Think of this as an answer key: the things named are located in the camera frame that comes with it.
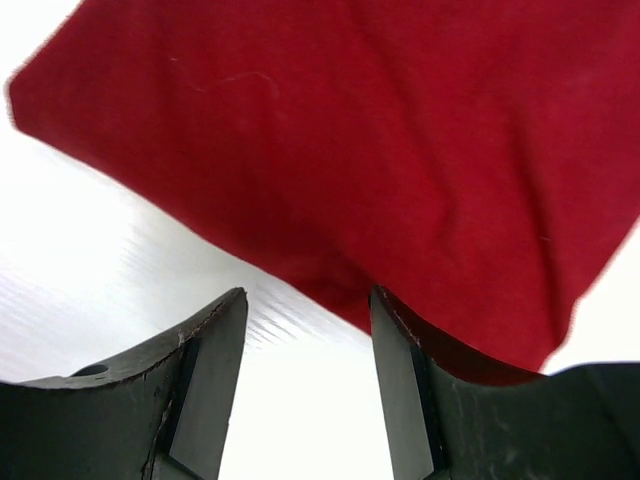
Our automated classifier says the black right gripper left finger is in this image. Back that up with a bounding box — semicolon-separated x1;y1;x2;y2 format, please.
1;288;248;479

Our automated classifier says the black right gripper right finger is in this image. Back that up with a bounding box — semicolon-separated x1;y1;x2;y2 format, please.
369;287;639;479

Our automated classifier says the dark red t-shirt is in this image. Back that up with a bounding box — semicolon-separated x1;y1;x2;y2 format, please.
8;1;639;371

